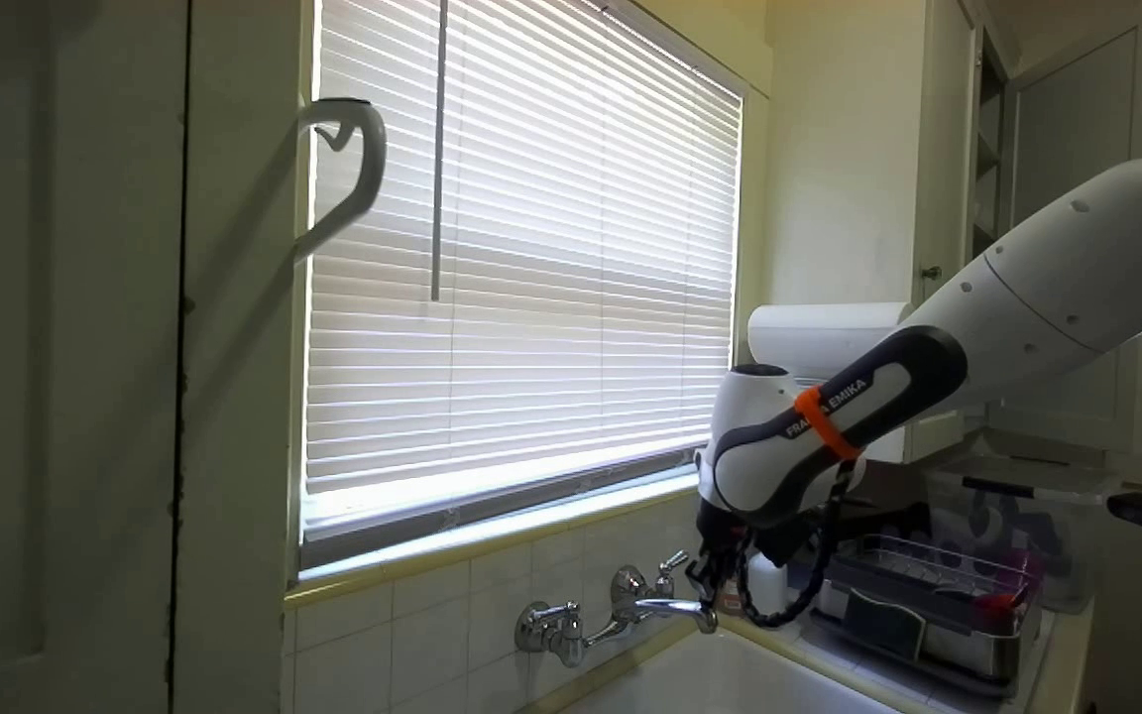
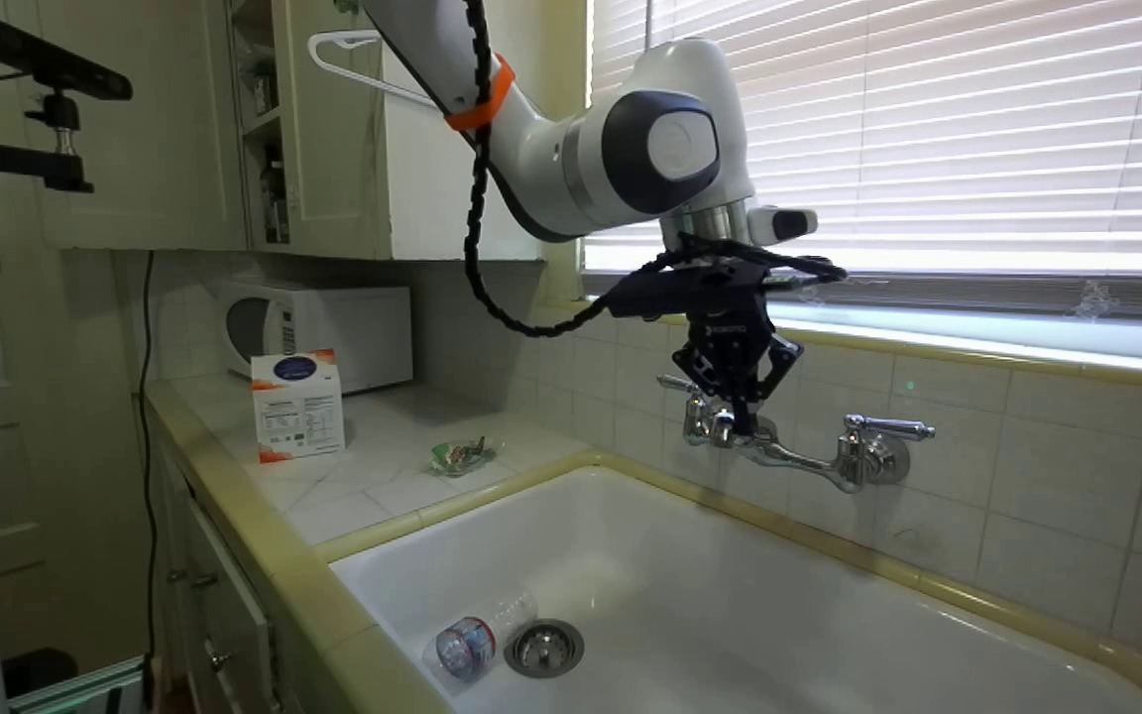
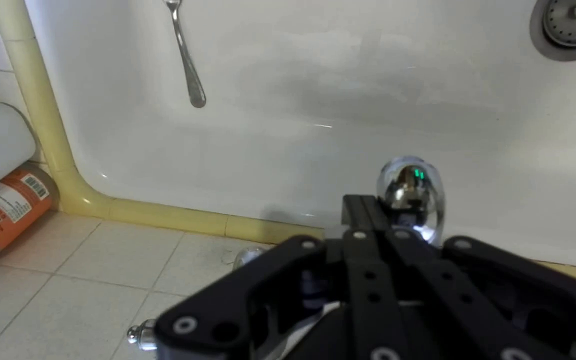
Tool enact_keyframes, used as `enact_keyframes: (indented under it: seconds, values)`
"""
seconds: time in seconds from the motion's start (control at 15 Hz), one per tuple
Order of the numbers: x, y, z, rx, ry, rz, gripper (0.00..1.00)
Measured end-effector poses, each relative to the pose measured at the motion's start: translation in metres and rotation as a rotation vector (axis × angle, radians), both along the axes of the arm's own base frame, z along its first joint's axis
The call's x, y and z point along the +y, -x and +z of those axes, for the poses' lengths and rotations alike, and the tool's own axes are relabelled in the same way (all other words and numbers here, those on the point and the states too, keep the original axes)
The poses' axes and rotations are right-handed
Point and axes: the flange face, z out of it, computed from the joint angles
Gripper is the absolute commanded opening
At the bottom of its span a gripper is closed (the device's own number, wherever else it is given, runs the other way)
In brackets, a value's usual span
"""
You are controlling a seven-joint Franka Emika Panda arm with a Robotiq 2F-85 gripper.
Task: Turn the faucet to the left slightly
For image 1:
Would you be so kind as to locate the white porcelain sink basin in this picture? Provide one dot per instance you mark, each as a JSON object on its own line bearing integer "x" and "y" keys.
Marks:
{"x": 715, "y": 677}

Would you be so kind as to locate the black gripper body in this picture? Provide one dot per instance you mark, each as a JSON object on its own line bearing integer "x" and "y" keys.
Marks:
{"x": 728, "y": 546}

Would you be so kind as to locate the chrome sink faucet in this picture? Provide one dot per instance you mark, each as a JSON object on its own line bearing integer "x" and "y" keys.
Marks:
{"x": 655, "y": 609}

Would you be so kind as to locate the blind tilt wand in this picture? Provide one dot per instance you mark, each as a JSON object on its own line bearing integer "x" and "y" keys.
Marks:
{"x": 436, "y": 160}

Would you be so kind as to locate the dish drying rack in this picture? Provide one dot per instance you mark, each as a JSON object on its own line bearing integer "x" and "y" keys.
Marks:
{"x": 928, "y": 595}

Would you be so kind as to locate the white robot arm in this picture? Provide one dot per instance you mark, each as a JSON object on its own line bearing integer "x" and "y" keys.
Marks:
{"x": 1058, "y": 283}

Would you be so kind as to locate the white wall cabinet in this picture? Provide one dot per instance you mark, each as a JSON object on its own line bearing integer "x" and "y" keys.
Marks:
{"x": 1070, "y": 119}

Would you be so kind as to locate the white window blinds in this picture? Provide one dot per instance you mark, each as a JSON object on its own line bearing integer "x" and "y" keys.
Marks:
{"x": 518, "y": 250}

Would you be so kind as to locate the white window sill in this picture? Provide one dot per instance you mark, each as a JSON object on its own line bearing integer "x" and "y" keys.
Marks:
{"x": 494, "y": 520}

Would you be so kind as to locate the chrome faucet knob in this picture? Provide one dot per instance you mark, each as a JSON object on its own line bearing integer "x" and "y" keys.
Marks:
{"x": 672, "y": 572}
{"x": 553, "y": 629}

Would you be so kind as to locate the white paper towel roll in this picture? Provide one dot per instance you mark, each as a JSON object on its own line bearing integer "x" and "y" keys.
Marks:
{"x": 823, "y": 337}

